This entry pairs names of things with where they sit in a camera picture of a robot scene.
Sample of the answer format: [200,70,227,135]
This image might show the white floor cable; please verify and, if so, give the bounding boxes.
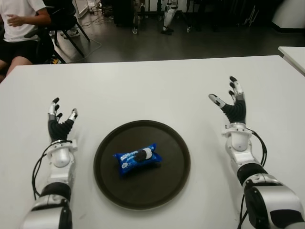
[81,19,102,52]

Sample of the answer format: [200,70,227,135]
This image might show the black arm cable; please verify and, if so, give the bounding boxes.
[246,128,267,167]
[31,143,54,200]

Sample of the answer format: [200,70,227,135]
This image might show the black cabinet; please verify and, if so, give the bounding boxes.
[113,0,135,27]

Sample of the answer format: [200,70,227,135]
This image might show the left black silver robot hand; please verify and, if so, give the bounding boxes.
[47,97,79,143]

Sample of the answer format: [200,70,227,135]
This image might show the blue Oreo packet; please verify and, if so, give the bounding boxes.
[112,142,163,177]

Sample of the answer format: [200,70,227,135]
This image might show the white curved panel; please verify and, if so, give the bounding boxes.
[271,0,305,31]

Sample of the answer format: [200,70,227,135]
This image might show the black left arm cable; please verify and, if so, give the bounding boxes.
[31,143,54,200]

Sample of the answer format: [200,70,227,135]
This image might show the white humanoid robot legs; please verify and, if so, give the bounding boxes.
[161,0,179,35]

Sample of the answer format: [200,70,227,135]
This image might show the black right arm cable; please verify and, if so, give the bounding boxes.
[246,128,267,167]

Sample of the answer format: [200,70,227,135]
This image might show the seated person in white shirt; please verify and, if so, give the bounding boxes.
[0,0,52,77]

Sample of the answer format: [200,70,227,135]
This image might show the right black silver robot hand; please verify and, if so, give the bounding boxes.
[208,75,247,125]

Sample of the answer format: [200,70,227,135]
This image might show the black wheeled stand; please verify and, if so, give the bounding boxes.
[132,0,198,34]

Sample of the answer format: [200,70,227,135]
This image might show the white sneaker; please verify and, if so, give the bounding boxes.
[61,28,81,39]

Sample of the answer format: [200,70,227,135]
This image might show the black chair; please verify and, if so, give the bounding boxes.
[23,0,91,64]

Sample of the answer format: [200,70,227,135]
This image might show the round dark brown tray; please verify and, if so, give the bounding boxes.
[93,120,192,210]

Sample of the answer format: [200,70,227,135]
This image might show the white side table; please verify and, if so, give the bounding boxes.
[277,46,305,77]

